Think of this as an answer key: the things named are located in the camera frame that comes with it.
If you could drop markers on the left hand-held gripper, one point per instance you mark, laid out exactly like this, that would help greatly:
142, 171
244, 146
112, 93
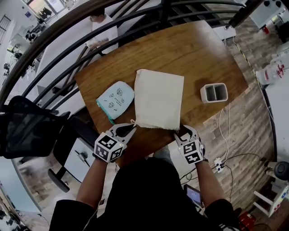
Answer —
106, 149

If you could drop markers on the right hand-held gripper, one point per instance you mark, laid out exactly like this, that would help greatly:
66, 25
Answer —
192, 152

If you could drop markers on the person's left forearm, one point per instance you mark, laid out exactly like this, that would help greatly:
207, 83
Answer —
92, 182

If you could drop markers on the person's right forearm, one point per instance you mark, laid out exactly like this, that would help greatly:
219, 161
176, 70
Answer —
210, 185

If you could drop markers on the white plastic bag red print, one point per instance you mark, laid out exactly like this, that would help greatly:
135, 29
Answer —
271, 72

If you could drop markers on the person's grey trouser leg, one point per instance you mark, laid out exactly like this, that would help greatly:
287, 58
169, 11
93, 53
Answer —
163, 153

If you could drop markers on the mint printed pouch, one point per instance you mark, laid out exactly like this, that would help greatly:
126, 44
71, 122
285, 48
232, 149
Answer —
116, 99

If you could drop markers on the white power strip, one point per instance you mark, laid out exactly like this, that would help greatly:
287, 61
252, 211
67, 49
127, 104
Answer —
219, 164

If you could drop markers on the white two-compartment container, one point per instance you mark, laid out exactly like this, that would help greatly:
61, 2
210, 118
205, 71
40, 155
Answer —
213, 93

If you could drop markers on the white drawer cabinet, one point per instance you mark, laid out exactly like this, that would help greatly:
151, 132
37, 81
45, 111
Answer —
79, 160

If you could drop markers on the small tablet screen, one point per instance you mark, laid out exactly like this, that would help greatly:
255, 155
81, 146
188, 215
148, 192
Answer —
193, 195

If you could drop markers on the person's black shirt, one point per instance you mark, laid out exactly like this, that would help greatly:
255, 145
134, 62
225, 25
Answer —
144, 198

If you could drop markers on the black mesh office chair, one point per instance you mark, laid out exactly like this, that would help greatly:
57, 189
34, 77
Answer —
29, 133

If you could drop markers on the white step stool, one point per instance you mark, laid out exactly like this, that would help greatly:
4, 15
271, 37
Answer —
268, 200

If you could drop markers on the white low box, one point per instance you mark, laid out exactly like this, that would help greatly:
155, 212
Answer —
224, 33

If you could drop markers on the dark staircase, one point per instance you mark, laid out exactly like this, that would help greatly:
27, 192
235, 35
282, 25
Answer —
192, 13

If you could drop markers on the small red bin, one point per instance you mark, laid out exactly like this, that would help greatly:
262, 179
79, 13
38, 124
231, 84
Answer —
266, 29

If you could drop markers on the rack of dark clothes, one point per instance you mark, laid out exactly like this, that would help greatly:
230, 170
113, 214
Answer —
44, 11

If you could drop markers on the glass entrance doors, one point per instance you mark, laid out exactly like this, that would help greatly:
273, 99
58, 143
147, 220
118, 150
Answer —
45, 5

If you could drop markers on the blue wall sign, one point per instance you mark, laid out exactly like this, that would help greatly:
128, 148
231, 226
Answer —
27, 14

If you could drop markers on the group of black wall-hung headsets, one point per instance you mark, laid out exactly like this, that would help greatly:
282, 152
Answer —
273, 2

